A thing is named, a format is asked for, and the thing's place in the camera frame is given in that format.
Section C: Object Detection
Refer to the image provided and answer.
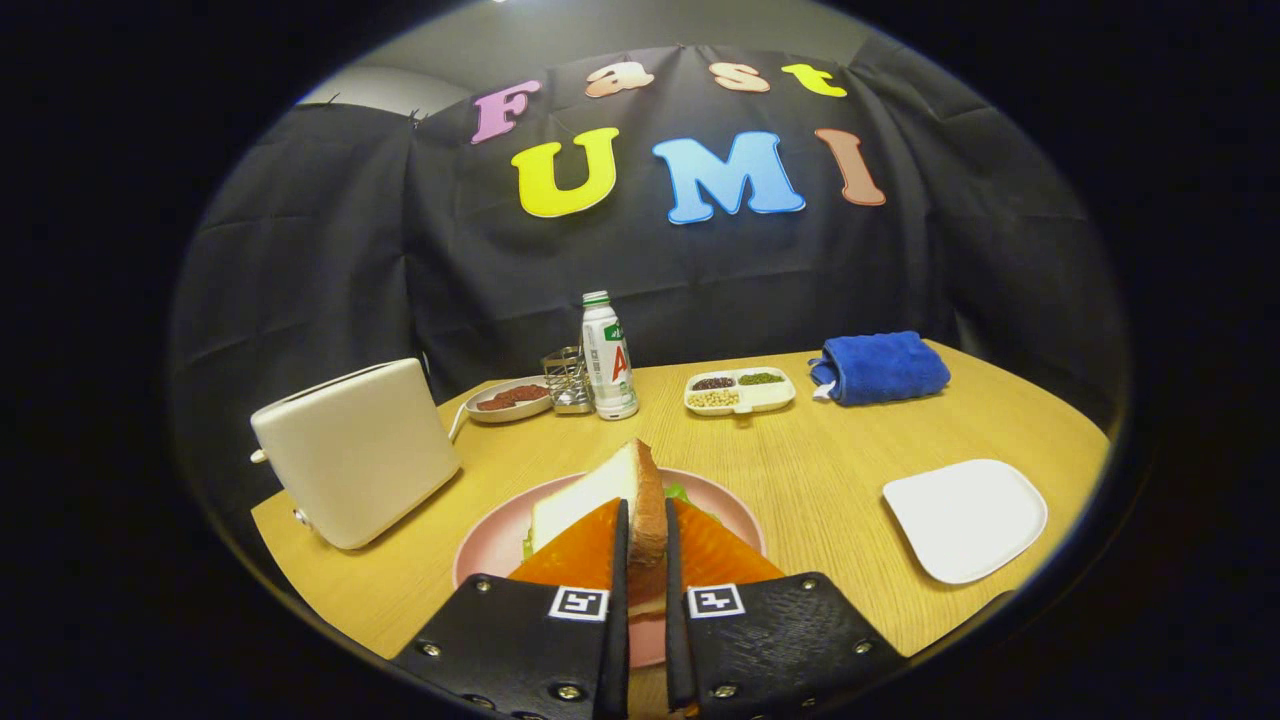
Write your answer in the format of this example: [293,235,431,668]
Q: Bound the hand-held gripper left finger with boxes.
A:
[390,498,631,720]

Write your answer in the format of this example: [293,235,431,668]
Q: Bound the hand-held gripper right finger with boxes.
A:
[664,497,911,719]

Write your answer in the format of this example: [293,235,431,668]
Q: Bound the thick brown crust bread slice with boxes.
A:
[528,438,669,616]

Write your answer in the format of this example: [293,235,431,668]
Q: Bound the green lettuce leaf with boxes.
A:
[520,482,723,561]

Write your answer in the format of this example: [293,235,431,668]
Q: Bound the pink plate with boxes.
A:
[452,467,768,669]

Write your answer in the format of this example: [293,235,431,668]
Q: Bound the small grey plate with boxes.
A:
[465,376,554,425]

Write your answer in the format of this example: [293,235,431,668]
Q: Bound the small metal rack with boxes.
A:
[541,345,597,416]

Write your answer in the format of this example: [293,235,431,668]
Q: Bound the red meat pieces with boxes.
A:
[476,384,551,412]

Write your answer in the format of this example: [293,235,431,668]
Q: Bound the white divided dish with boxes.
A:
[684,367,798,418]

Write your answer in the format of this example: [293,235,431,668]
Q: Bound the white drink bottle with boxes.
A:
[581,291,640,422]

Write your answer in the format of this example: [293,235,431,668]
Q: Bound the white square plate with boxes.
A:
[882,459,1049,586]

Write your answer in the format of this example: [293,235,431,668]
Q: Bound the cream toaster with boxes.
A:
[249,358,463,551]

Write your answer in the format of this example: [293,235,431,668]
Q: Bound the blue folded towel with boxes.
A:
[808,331,952,407]

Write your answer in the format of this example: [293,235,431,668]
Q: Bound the black backdrop cloth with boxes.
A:
[170,40,1126,521]

